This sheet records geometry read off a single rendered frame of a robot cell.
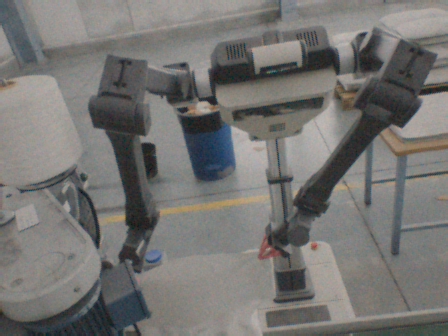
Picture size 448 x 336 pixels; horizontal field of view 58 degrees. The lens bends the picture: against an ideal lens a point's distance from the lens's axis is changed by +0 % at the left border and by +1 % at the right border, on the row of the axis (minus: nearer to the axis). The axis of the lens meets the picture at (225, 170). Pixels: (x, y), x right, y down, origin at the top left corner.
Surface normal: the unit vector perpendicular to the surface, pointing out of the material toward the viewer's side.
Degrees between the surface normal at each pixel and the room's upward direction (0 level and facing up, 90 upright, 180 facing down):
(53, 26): 90
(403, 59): 60
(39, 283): 0
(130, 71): 47
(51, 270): 0
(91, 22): 90
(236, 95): 40
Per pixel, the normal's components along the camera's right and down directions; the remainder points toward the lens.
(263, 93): -0.11, -0.31
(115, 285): -0.17, -0.84
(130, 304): 0.42, 0.41
